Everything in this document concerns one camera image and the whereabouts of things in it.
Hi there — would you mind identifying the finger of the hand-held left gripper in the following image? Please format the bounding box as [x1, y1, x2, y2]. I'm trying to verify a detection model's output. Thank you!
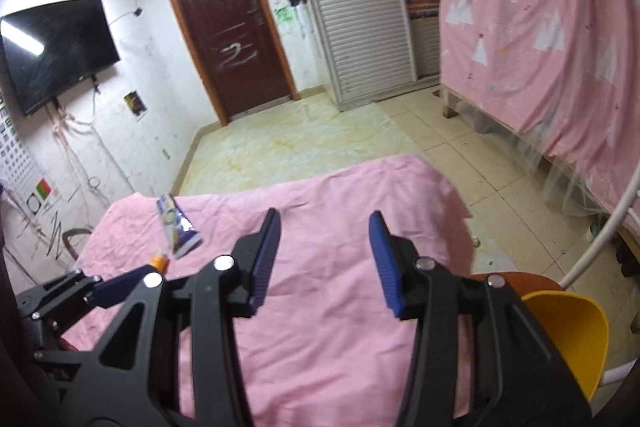
[15, 268, 151, 339]
[32, 347, 98, 404]

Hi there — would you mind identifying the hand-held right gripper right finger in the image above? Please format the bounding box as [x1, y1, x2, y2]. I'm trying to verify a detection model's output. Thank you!
[368, 210, 596, 427]

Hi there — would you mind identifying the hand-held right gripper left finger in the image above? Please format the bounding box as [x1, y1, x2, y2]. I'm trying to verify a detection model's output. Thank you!
[60, 208, 282, 427]

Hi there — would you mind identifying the purple squeeze tube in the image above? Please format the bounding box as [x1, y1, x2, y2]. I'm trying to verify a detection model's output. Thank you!
[155, 194, 204, 260]

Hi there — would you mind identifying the yellow plastic basin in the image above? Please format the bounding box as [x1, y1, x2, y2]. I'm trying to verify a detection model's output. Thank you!
[520, 291, 610, 400]

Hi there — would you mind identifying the pink bed sheet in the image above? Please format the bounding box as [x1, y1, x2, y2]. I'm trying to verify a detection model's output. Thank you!
[62, 153, 473, 427]

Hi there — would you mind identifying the white metal chair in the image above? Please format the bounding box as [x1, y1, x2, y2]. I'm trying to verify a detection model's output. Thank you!
[470, 172, 640, 388]

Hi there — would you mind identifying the white sheer net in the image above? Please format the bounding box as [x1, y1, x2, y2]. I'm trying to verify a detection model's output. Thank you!
[465, 102, 616, 218]

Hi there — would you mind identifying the brown wooden door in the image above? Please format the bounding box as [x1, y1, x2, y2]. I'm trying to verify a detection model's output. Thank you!
[157, 0, 301, 125]

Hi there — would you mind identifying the white shutter wardrobe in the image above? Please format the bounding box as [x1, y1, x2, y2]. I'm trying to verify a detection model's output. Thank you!
[277, 0, 443, 110]

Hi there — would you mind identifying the pink printed bed curtain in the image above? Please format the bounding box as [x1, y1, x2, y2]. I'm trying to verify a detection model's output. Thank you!
[437, 0, 640, 212]

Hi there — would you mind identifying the white grid wall chart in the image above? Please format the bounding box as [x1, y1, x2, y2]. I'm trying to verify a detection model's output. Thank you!
[0, 97, 41, 208]

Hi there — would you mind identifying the white cable bundle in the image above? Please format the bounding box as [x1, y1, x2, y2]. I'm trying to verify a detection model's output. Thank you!
[47, 104, 103, 195]

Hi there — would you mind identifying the dark wall sticker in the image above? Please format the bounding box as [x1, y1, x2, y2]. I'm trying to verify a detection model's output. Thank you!
[123, 91, 148, 116]

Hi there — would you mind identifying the black wall television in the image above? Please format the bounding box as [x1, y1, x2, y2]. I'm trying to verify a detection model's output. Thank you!
[0, 0, 122, 116]

